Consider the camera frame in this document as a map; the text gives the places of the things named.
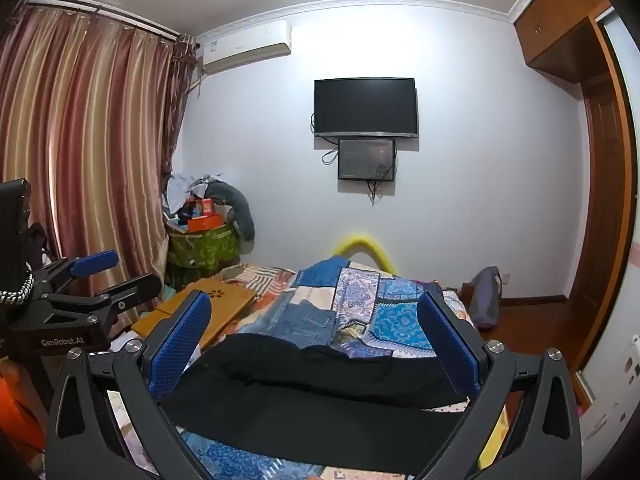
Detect green storage box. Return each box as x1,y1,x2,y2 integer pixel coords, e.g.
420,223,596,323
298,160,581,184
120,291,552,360
166,224,241,289

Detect striped pink curtain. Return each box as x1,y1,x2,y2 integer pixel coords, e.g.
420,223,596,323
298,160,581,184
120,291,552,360
0,2,198,293

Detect wooden door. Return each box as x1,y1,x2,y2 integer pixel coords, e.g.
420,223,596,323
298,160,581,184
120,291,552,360
565,72,635,373

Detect braided black white cable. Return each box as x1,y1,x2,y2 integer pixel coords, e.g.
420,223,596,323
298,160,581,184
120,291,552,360
0,271,35,307

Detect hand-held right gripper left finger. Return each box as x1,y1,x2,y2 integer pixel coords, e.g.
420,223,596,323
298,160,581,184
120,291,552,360
46,290,213,480

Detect black wall television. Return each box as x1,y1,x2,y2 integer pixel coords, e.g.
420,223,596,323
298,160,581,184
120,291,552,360
313,78,419,138

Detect small black wall monitor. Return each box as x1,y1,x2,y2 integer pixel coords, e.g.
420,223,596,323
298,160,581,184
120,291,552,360
337,138,397,181

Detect grey bag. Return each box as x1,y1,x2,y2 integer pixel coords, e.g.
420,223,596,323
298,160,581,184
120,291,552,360
467,266,503,331

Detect white curtain rail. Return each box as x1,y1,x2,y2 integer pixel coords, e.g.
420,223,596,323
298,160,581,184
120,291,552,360
25,0,182,41

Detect yellow foam arch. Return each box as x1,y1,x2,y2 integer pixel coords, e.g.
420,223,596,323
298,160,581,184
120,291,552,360
327,232,397,274

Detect orange yellow blanket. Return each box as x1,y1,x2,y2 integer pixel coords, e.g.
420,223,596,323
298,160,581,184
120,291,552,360
215,264,511,471

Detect white air conditioner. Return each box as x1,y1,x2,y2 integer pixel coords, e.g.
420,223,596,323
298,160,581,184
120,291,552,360
196,20,292,75

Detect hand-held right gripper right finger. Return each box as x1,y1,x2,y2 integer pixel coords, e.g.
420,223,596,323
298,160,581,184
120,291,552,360
417,290,583,480

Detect black pants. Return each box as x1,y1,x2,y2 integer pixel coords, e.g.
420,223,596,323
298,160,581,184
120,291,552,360
160,332,473,448

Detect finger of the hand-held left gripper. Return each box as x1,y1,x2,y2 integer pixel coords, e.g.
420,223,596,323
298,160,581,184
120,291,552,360
31,250,120,286
75,273,163,330

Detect wooden lap desk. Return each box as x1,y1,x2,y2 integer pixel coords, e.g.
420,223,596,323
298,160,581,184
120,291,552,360
132,280,261,351

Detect grey plush pillow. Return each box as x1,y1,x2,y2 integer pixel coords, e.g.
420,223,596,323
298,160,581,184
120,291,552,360
204,180,256,242

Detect white crumpled clothes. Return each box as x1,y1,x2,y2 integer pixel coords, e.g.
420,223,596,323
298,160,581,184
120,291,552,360
161,172,226,217

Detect white cabinet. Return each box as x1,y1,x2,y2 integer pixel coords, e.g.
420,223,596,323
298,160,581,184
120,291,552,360
575,7,640,480

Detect orange plastic item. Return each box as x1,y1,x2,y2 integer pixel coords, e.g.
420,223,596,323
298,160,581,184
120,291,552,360
0,355,49,457

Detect wooden overhead cabinet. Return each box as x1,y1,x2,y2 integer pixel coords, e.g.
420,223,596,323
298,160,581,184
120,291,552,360
512,0,616,83

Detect blue patchwork printed blanket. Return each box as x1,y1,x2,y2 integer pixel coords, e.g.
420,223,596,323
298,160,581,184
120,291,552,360
107,255,511,480

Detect orange box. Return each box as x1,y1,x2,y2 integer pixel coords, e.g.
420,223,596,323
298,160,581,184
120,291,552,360
186,214,224,234

